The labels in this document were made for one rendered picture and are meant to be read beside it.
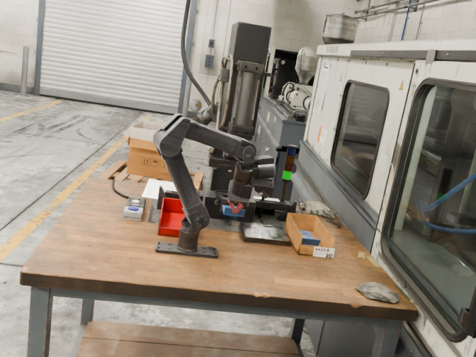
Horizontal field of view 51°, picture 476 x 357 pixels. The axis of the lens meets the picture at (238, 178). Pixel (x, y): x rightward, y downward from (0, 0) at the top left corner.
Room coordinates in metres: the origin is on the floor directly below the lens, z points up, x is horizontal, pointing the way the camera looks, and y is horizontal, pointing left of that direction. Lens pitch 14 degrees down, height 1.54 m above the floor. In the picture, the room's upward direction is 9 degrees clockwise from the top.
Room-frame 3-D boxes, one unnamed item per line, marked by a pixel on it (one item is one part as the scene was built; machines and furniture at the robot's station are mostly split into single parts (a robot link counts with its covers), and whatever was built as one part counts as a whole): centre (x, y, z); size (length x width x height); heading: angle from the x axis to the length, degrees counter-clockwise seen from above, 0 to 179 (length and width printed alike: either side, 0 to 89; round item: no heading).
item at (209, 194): (1.92, 0.02, 0.98); 0.20 x 0.10 x 0.01; 98
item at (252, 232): (1.76, -0.13, 0.91); 0.17 x 0.16 x 0.02; 98
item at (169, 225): (1.73, 0.20, 0.93); 0.25 x 0.12 x 0.06; 8
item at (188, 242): (1.50, 0.13, 0.94); 0.20 x 0.07 x 0.08; 98
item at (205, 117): (2.18, 0.18, 1.25); 0.19 x 0.07 x 0.19; 98
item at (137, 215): (1.74, 0.36, 0.90); 0.07 x 0.07 x 0.06; 8
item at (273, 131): (7.71, -0.62, 0.49); 5.51 x 1.02 x 0.97; 4
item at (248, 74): (1.92, 0.03, 1.37); 0.11 x 0.09 x 0.30; 98
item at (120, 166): (5.05, 0.88, 0.07); 1.20 x 1.00 x 0.14; 1
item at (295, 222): (1.76, -0.29, 0.93); 0.25 x 0.13 x 0.08; 8
